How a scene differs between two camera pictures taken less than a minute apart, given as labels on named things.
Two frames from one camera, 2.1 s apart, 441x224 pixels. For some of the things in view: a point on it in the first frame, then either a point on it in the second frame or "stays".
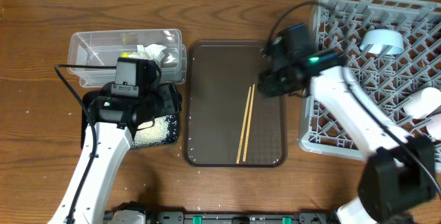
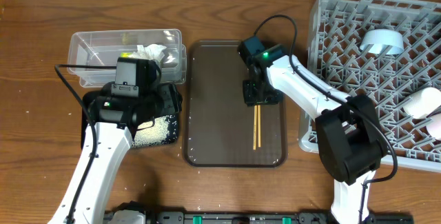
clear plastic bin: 105,47 stays
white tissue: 152,52 stays
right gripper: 271,89 → 254,99
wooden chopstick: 243,127 → 255,125
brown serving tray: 218,75 stays
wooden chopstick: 249,123 → 259,125
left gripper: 169,106 stays
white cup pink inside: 435,126 stays
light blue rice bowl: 382,41 stays
